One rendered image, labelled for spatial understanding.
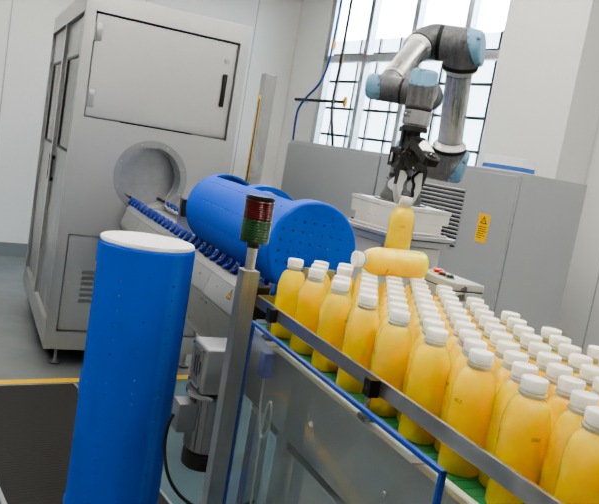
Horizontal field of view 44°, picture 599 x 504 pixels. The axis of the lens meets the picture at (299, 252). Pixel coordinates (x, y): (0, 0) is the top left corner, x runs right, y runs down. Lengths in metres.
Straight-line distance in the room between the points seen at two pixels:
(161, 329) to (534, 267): 2.26
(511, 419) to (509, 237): 2.64
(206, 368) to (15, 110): 5.30
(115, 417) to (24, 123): 4.98
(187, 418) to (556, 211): 2.53
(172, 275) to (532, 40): 3.53
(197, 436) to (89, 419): 0.45
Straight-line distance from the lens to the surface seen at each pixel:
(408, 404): 1.31
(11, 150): 6.95
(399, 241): 2.02
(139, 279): 2.11
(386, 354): 1.41
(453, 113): 2.55
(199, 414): 1.90
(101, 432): 2.25
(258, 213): 1.54
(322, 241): 2.14
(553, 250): 3.98
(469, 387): 1.21
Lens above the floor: 1.36
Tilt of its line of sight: 8 degrees down
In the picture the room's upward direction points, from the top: 10 degrees clockwise
